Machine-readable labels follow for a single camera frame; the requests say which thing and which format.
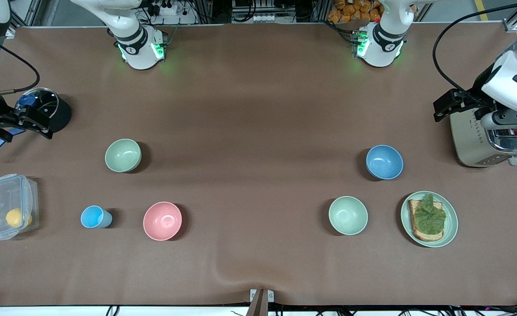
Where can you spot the toasted bread slice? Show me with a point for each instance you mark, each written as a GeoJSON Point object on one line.
{"type": "Point", "coordinates": [425, 237]}

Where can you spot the light green bowl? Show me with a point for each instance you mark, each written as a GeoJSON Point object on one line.
{"type": "Point", "coordinates": [348, 215]}
{"type": "Point", "coordinates": [122, 156]}

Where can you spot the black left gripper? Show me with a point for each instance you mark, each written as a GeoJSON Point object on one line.
{"type": "Point", "coordinates": [475, 99]}

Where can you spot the brown tablecloth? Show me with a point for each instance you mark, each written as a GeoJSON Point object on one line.
{"type": "Point", "coordinates": [258, 87]}

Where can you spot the metal corner bracket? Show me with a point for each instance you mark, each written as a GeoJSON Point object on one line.
{"type": "Point", "coordinates": [10, 33]}
{"type": "Point", "coordinates": [511, 25]}

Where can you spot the white power strip with plugs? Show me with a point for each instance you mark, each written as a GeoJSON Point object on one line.
{"type": "Point", "coordinates": [168, 9]}

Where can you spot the yellow round fruit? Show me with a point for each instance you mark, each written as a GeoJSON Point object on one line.
{"type": "Point", "coordinates": [15, 217]}

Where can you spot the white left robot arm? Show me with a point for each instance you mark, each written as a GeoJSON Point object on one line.
{"type": "Point", "coordinates": [381, 44]}

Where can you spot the pink bowl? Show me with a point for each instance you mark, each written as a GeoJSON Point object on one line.
{"type": "Point", "coordinates": [162, 221]}

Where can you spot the glass lid with blue knob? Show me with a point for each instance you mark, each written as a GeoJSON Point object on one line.
{"type": "Point", "coordinates": [48, 101]}

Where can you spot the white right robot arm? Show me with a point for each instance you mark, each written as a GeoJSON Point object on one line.
{"type": "Point", "coordinates": [140, 48]}

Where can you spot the beige and chrome toaster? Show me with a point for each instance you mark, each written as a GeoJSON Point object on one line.
{"type": "Point", "coordinates": [471, 145]}

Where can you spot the light green plate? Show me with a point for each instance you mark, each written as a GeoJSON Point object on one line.
{"type": "Point", "coordinates": [450, 228]}

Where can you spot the metal table edge bracket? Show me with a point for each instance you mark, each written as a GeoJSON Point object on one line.
{"type": "Point", "coordinates": [270, 296]}

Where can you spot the blue bowl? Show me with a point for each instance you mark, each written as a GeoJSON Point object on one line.
{"type": "Point", "coordinates": [384, 162]}

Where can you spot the bag of orange snacks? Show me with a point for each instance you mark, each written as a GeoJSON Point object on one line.
{"type": "Point", "coordinates": [350, 11]}

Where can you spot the green lettuce leaf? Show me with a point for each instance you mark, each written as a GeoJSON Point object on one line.
{"type": "Point", "coordinates": [429, 217]}

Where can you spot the light blue cup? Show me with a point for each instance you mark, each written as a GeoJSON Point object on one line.
{"type": "Point", "coordinates": [92, 217]}

